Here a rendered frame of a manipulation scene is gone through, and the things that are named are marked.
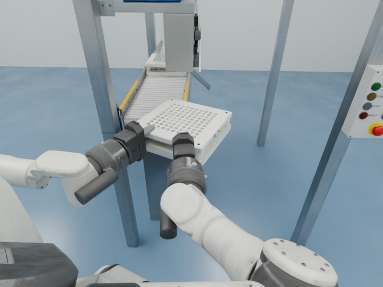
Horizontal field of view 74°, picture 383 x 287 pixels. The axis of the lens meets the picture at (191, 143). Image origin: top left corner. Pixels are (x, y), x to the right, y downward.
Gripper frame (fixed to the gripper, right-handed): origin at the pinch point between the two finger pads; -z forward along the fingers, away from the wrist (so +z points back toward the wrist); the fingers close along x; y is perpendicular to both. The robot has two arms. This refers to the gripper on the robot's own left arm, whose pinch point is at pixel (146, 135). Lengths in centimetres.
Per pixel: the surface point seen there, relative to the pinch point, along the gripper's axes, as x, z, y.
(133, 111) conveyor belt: 13.3, -24.9, -33.3
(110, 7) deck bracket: -29.3, -18.9, -30.3
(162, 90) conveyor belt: 14, -52, -39
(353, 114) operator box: 4, -58, 48
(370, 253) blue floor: 98, -86, 84
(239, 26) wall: 34, -342, -135
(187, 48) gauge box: -16.3, -33.2, -8.8
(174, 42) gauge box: -18.2, -30.5, -12.9
